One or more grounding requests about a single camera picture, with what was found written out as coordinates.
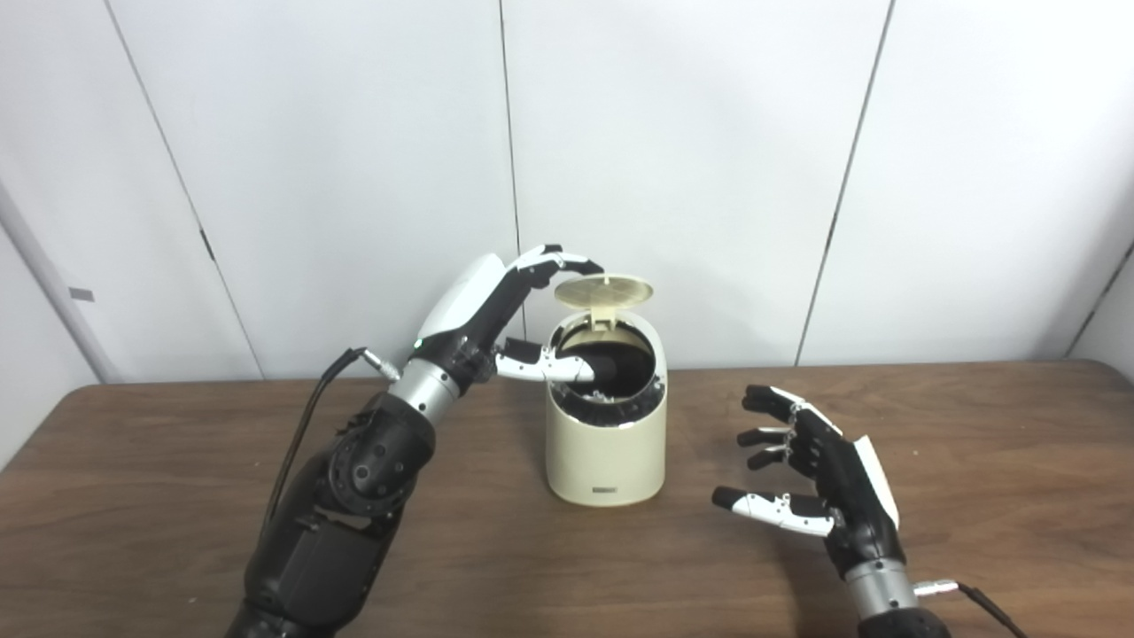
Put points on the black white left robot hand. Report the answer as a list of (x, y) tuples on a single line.
[(465, 301)]

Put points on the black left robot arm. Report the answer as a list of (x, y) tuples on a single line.
[(328, 540)]

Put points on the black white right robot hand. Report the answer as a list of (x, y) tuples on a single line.
[(855, 505)]

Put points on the small grey wall tag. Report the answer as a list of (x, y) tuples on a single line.
[(81, 294)]

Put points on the black wall panel hinge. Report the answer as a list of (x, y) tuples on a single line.
[(207, 245)]

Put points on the cream round bin lid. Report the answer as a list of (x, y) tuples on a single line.
[(602, 291)]

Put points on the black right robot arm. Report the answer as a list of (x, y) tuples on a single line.
[(881, 598)]

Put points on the cream-colored desktop trash bin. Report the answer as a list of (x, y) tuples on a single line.
[(607, 461)]

